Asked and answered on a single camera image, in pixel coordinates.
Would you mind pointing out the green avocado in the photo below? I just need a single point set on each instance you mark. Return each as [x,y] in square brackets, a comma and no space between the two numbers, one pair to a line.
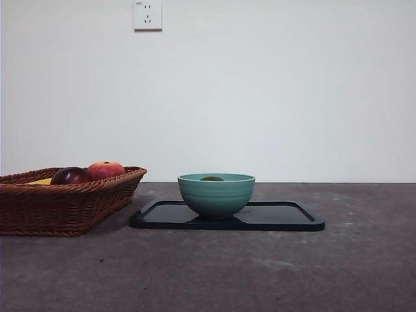
[212,178]

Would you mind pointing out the teal ribbed bowl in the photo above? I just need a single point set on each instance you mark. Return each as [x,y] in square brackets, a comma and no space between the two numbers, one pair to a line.
[216,198]

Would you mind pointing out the black rectangular tray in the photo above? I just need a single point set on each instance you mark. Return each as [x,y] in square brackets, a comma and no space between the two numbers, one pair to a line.
[276,217]

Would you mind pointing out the red orange apple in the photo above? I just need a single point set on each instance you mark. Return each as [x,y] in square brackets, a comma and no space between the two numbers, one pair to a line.
[106,170]

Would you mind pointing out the dark red plum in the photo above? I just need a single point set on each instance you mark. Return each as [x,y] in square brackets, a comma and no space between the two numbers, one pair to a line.
[71,176]

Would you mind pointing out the brown wicker basket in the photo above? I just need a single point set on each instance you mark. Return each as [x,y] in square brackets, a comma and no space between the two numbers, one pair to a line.
[48,208]

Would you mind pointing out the yellow banana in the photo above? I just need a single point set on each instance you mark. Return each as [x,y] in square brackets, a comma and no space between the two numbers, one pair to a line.
[40,182]

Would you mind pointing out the white wall socket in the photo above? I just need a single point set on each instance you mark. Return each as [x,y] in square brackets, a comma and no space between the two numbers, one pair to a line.
[148,16]

